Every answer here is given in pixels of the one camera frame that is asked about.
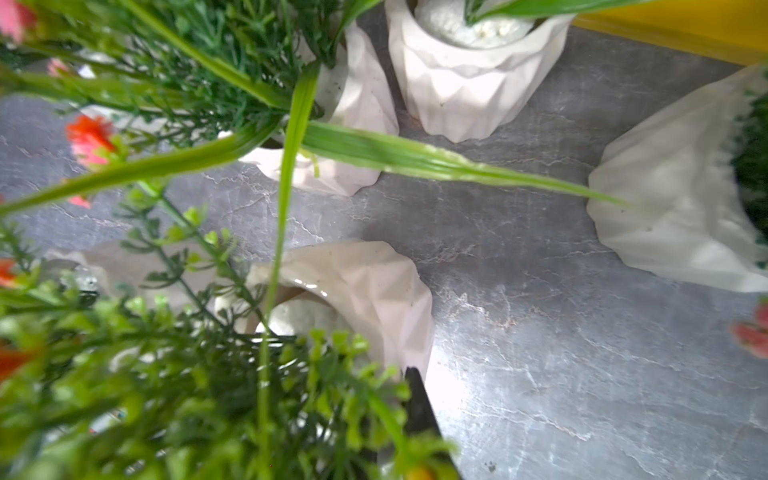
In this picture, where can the orange plant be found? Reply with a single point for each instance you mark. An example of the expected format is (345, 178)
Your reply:
(163, 381)

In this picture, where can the pink plant back centre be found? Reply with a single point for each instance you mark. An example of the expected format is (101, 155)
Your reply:
(466, 93)

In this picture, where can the yellow rack pink blue shelves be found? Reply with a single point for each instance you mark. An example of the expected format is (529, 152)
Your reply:
(729, 30)

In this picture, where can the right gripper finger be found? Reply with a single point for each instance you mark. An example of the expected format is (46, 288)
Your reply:
(422, 424)

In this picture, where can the pink plant right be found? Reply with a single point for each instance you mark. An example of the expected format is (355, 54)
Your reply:
(685, 216)

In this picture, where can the pink plant middle left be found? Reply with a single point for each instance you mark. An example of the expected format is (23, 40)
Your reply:
(221, 78)

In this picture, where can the pink plant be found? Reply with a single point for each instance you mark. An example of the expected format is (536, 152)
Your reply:
(466, 93)
(685, 216)
(221, 78)

